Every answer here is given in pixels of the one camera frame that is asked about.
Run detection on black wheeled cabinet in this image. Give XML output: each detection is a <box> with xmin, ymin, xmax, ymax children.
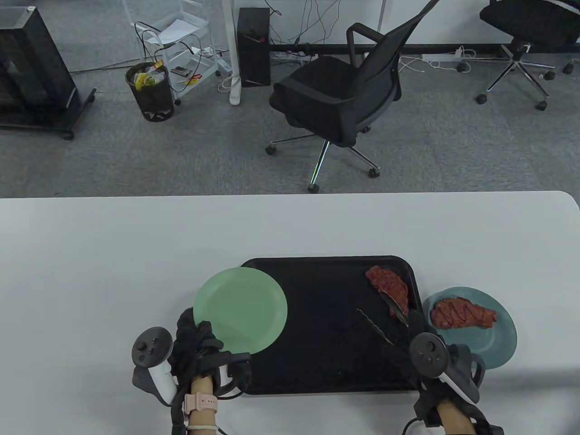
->
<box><xmin>0</xmin><ymin>5</ymin><xmax>97</xmax><ymax>140</ymax></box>

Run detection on pink wrist watch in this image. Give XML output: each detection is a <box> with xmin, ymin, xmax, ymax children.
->
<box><xmin>184</xmin><ymin>393</ymin><xmax>218</xmax><ymax>414</ymax></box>

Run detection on grill-marked red steak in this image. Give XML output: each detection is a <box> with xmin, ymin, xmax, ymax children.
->
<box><xmin>430</xmin><ymin>297</ymin><xmax>498</xmax><ymax>329</ymax></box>

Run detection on black textured tray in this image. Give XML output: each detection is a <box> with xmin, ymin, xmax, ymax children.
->
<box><xmin>238</xmin><ymin>256</ymin><xmax>429</xmax><ymax>396</ymax></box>

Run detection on person's right forearm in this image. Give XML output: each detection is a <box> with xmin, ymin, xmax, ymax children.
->
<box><xmin>436</xmin><ymin>401</ymin><xmax>503</xmax><ymax>435</ymax></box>

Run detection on white power strip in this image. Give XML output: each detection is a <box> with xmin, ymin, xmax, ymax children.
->
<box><xmin>421</xmin><ymin>48</ymin><xmax>464</xmax><ymax>62</ymax></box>

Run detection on black armrest office chair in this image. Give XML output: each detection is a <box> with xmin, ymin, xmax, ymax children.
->
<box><xmin>265</xmin><ymin>0</ymin><xmax>441</xmax><ymax>194</ymax></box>

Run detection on green plate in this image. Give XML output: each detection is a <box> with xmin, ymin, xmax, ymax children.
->
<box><xmin>193</xmin><ymin>267</ymin><xmax>288</xmax><ymax>355</ymax></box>

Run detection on black mesh trash bin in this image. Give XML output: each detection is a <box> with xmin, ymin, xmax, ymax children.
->
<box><xmin>126</xmin><ymin>62</ymin><xmax>175</xmax><ymax>122</ymax></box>

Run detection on grey VR controller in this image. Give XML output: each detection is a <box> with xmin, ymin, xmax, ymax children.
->
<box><xmin>409</xmin><ymin>332</ymin><xmax>486</xmax><ymax>404</ymax></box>
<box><xmin>131</xmin><ymin>326</ymin><xmax>179</xmax><ymax>406</ymax></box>

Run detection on black computer tower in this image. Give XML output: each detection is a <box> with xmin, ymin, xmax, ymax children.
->
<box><xmin>237</xmin><ymin>7</ymin><xmax>271</xmax><ymax>87</ymax></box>

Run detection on white cable bundle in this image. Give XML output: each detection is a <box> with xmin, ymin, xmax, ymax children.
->
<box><xmin>399</xmin><ymin>55</ymin><xmax>459</xmax><ymax>74</ymax></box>

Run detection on white wire cart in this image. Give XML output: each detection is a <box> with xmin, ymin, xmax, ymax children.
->
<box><xmin>121</xmin><ymin>0</ymin><xmax>222</xmax><ymax>106</ymax></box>

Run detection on white paper sheet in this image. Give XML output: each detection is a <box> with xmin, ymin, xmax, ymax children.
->
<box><xmin>156</xmin><ymin>19</ymin><xmax>201</xmax><ymax>46</ymax></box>

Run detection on person's right hand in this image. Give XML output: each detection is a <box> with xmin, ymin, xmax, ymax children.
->
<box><xmin>387</xmin><ymin>313</ymin><xmax>443</xmax><ymax>405</ymax></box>

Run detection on person's left hand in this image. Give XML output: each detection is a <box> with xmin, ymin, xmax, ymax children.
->
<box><xmin>171</xmin><ymin>308</ymin><xmax>225</xmax><ymax>379</ymax></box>

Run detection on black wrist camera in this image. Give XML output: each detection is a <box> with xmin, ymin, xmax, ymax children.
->
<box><xmin>412</xmin><ymin>393</ymin><xmax>438</xmax><ymax>426</ymax></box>
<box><xmin>213</xmin><ymin>351</ymin><xmax>252</xmax><ymax>395</ymax></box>

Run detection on hanging black cables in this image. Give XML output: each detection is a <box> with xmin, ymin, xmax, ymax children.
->
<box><xmin>288</xmin><ymin>0</ymin><xmax>347</xmax><ymax>46</ymax></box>

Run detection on red-handled metal kitchen tongs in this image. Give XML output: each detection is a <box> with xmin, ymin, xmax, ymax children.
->
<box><xmin>356</xmin><ymin>292</ymin><xmax>411</xmax><ymax>347</ymax></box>

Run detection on black mesh office chair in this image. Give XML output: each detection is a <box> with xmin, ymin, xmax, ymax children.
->
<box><xmin>476</xmin><ymin>0</ymin><xmax>580</xmax><ymax>111</ymax></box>

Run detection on teal blue plate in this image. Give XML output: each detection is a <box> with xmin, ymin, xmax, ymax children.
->
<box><xmin>424</xmin><ymin>286</ymin><xmax>518</xmax><ymax>370</ymax></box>

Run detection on marbled red steak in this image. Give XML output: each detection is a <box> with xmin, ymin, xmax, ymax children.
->
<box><xmin>366</xmin><ymin>266</ymin><xmax>410</xmax><ymax>318</ymax></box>

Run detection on person's left forearm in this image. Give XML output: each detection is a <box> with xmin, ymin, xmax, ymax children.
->
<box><xmin>171</xmin><ymin>375</ymin><xmax>219</xmax><ymax>435</ymax></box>

